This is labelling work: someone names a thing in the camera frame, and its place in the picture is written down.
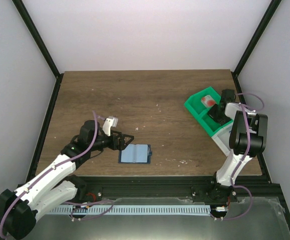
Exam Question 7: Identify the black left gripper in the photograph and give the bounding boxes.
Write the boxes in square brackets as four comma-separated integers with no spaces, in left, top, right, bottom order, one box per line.
[90,130,135,152]

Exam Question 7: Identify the blue leather card holder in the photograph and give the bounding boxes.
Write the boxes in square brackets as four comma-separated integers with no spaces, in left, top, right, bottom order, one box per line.
[118,144,152,164]

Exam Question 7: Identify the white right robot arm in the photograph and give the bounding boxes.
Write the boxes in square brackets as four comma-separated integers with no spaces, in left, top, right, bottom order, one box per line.
[207,89,268,202]

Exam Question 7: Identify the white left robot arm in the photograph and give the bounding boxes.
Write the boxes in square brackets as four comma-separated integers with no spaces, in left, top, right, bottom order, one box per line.
[0,117,134,240]

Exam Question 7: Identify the red white card in bin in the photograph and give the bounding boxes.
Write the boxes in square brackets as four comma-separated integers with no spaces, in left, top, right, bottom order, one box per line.
[201,95,216,108]

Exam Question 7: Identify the green bin middle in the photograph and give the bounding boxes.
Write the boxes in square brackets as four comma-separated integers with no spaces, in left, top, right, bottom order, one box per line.
[198,109,233,137]

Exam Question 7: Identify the green bin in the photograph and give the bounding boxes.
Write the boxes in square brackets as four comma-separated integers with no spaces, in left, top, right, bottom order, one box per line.
[198,109,233,137]
[184,86,220,119]

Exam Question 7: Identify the white bin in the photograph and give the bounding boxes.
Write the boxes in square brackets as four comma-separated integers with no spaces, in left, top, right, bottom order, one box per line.
[211,121,233,156]

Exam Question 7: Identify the green bin far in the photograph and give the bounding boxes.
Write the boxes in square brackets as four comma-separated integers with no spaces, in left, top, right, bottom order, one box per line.
[184,86,220,119]

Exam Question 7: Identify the metal front plate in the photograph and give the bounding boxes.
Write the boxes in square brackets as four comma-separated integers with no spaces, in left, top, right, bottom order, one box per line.
[27,197,290,240]

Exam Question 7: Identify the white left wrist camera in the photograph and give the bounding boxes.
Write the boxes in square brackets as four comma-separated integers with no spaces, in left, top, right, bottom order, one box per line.
[102,116,118,137]

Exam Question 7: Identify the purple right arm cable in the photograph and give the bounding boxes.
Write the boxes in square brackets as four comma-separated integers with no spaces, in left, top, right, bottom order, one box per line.
[219,92,265,222]

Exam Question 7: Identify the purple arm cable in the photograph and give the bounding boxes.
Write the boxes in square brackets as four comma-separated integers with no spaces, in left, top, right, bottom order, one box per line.
[0,110,115,238]
[219,92,265,222]

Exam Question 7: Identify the black front frame rail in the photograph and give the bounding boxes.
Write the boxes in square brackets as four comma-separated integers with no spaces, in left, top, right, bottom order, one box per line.
[17,176,280,203]

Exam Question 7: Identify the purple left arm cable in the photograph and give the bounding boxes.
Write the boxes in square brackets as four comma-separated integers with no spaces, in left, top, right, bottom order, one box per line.
[0,110,115,238]

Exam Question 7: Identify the light blue slotted cable duct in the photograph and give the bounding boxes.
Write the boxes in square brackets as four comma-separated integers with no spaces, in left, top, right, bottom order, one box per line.
[49,205,211,216]

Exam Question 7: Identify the black frame post right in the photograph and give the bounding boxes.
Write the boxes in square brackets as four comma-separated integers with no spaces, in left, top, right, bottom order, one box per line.
[232,0,281,76]

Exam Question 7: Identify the black frame post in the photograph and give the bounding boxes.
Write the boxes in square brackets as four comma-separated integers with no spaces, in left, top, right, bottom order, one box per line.
[11,0,61,80]
[232,0,281,76]

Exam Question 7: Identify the black frame post left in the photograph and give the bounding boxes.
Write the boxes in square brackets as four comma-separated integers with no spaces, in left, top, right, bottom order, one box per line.
[11,0,61,80]

